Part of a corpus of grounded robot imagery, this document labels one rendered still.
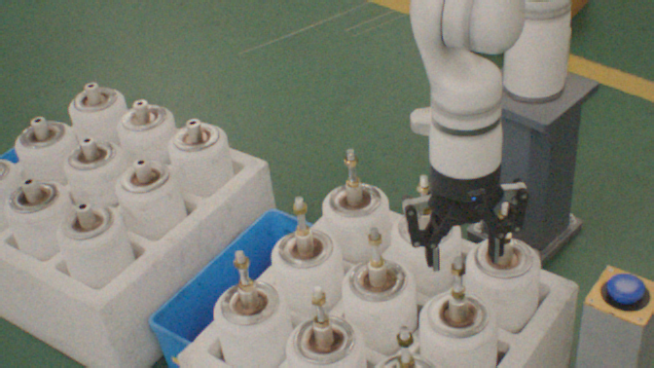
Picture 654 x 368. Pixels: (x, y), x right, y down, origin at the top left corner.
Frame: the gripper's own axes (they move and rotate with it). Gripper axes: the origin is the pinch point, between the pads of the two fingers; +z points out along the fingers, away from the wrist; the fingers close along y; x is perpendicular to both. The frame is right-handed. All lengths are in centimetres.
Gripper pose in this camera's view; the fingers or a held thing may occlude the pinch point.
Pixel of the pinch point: (463, 253)
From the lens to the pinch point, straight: 103.9
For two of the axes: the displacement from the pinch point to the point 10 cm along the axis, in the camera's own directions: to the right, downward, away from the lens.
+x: -1.3, -6.2, 7.8
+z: 0.8, 7.7, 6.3
